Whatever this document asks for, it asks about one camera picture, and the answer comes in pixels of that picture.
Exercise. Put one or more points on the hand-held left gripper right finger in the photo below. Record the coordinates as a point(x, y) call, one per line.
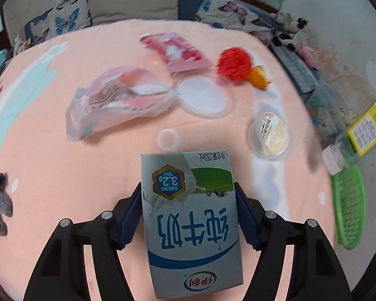
point(247, 219)

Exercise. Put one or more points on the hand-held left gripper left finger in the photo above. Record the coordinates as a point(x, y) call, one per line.
point(130, 222)

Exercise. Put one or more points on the white blue milk carton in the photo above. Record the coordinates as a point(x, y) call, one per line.
point(191, 225)

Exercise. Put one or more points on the small clear jelly cup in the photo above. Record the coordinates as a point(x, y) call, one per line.
point(271, 131)

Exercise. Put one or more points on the green plastic basket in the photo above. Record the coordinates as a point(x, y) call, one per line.
point(347, 200)

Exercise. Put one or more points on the clear pink plastic bag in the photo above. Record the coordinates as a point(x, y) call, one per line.
point(112, 100)

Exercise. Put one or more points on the clear round plastic lid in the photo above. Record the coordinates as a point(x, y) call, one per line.
point(202, 95)

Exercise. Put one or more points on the clear plastic bottle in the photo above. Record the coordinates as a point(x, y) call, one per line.
point(363, 128)

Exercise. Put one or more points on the red mesh ball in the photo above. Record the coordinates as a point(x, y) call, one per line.
point(235, 62)

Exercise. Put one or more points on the pink red snack bag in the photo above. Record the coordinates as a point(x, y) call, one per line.
point(175, 51)

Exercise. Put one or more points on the peach printed blanket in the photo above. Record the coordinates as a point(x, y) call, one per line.
point(65, 178)

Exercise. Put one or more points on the clear plastic storage box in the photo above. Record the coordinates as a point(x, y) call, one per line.
point(326, 113)

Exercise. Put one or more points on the grey patterned folded mat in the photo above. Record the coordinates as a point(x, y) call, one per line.
point(296, 69)

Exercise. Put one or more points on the pink round plush toy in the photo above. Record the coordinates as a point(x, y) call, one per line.
point(308, 55)

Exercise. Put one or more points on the black white cow plush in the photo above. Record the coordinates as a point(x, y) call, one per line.
point(285, 41)
point(299, 28)

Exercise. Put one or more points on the grey white plush toy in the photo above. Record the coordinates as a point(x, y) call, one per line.
point(282, 18)

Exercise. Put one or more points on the cartoon print pack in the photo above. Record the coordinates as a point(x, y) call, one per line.
point(22, 44)

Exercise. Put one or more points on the large butterfly print pillow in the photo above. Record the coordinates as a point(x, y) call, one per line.
point(228, 9)

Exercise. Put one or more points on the small butterfly print pillow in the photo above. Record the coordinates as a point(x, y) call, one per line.
point(65, 18)

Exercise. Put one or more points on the blue butterfly print pillow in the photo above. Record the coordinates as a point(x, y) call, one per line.
point(39, 26)

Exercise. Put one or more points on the beige cushion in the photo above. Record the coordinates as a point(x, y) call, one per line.
point(131, 0)

